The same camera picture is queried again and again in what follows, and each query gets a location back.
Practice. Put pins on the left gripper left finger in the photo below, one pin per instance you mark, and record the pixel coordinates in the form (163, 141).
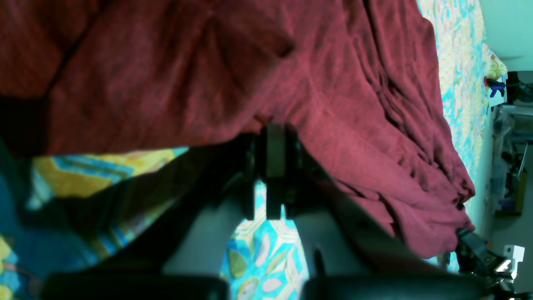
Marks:
(179, 257)

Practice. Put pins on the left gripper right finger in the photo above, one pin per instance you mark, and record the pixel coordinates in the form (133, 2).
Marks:
(349, 255)

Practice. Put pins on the dark red t-shirt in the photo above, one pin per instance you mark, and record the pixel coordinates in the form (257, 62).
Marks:
(357, 78)

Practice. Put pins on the blue orange clamp bottom left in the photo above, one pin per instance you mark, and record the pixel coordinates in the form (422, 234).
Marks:
(495, 86)

